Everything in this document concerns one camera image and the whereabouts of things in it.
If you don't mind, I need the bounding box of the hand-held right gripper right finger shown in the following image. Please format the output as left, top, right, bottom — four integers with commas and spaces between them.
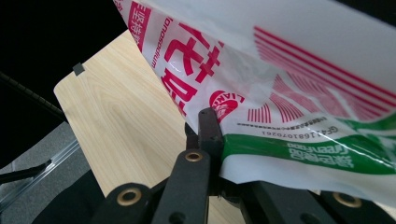
219, 176, 337, 224

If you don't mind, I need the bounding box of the gray tape piece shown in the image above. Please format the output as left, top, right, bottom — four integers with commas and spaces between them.
72, 62, 86, 77

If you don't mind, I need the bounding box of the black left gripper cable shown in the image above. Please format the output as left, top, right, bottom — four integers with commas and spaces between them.
0, 70, 69, 123

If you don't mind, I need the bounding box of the clear red-printed plastic bag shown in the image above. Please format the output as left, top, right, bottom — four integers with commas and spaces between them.
112, 0, 396, 210

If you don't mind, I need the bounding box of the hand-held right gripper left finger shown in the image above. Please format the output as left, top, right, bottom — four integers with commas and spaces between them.
150, 106, 226, 224

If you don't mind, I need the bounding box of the black metal bar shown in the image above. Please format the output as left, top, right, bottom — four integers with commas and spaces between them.
0, 159, 53, 185

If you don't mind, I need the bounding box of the aluminium floor rail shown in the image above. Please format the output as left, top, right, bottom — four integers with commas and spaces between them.
0, 138, 81, 214

